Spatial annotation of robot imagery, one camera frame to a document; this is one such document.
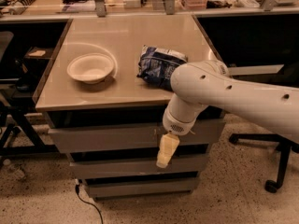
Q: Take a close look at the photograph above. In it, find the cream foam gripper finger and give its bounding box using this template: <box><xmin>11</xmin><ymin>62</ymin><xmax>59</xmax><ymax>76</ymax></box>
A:
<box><xmin>156</xmin><ymin>133</ymin><xmax>179</xmax><ymax>168</ymax></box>

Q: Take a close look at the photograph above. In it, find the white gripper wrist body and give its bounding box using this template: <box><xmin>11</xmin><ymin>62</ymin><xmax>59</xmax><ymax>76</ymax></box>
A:
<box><xmin>163</xmin><ymin>107</ymin><xmax>196</xmax><ymax>136</ymax></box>

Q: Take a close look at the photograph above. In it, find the grey top drawer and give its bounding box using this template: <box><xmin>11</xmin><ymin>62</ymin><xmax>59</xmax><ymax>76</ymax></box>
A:
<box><xmin>49</xmin><ymin>119</ymin><xmax>224</xmax><ymax>153</ymax></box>

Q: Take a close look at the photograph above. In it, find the grey drawer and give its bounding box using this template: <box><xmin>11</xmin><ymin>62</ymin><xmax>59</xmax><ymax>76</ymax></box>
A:
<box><xmin>84</xmin><ymin>177</ymin><xmax>199</xmax><ymax>198</ymax></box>
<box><xmin>70</xmin><ymin>154</ymin><xmax>208</xmax><ymax>179</ymax></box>
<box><xmin>49</xmin><ymin>119</ymin><xmax>224</xmax><ymax>153</ymax></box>

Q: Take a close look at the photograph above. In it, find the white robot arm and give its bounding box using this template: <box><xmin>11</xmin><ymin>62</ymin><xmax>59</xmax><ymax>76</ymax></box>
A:
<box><xmin>156</xmin><ymin>61</ymin><xmax>299</xmax><ymax>168</ymax></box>

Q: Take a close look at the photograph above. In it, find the grey middle drawer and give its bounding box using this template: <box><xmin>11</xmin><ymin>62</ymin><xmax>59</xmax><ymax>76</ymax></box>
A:
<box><xmin>70</xmin><ymin>154</ymin><xmax>208</xmax><ymax>179</ymax></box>

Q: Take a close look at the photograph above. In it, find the grey bottom drawer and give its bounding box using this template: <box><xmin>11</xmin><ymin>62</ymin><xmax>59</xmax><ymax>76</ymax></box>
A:
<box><xmin>84</xmin><ymin>177</ymin><xmax>199</xmax><ymax>198</ymax></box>

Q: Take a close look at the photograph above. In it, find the grey drawer cabinet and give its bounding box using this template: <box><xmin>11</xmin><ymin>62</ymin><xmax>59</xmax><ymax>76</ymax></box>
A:
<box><xmin>36</xmin><ymin>15</ymin><xmax>223</xmax><ymax>187</ymax></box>

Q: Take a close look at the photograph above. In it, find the blue chip bag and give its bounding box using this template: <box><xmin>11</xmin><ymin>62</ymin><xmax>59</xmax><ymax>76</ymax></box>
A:
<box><xmin>136</xmin><ymin>45</ymin><xmax>188</xmax><ymax>91</ymax></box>

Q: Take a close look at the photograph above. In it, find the white paper bowl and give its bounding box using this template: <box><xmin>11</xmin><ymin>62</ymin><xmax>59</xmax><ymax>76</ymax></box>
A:
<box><xmin>67</xmin><ymin>53</ymin><xmax>115</xmax><ymax>84</ymax></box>

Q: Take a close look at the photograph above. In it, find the black stand left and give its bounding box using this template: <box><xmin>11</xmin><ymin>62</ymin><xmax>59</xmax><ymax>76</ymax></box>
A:
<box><xmin>0</xmin><ymin>31</ymin><xmax>59</xmax><ymax>161</ymax></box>

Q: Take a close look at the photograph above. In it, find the black power cable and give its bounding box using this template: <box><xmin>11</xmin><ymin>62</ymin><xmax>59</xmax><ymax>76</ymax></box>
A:
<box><xmin>74</xmin><ymin>183</ymin><xmax>105</xmax><ymax>224</ymax></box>

